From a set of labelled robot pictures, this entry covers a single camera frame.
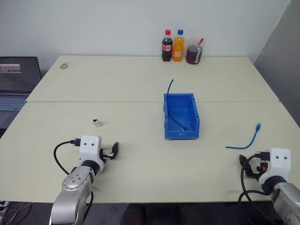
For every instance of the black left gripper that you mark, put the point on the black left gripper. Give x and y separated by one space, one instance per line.
108 154

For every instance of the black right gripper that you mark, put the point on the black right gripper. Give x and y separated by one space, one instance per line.
254 171

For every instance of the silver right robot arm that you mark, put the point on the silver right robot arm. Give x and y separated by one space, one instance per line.
284 199

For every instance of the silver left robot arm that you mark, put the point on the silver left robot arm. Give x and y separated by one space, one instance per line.
75 192

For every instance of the small white adapter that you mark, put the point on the small white adapter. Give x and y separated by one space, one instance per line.
96 122

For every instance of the blue plastic storage bin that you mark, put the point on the blue plastic storage bin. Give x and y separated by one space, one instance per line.
181 122

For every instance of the clear tape roll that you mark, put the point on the clear tape roll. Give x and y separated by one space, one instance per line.
64 66

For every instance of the cola bottle red cap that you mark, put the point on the cola bottle red cap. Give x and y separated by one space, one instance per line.
167 48

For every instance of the clear jug dark red liquid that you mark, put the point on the clear jug dark red liquid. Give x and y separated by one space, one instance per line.
193 55

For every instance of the orange soda bottle blue cap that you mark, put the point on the orange soda bottle blue cap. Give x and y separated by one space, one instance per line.
178 49

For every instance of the dark grey laptop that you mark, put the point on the dark grey laptop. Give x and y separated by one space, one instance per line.
16 79

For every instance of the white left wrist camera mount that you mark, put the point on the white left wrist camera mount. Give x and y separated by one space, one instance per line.
90 150

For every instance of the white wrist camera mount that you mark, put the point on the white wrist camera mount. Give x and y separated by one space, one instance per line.
90 150
279 164

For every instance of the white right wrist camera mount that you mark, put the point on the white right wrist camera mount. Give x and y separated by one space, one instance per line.
279 164

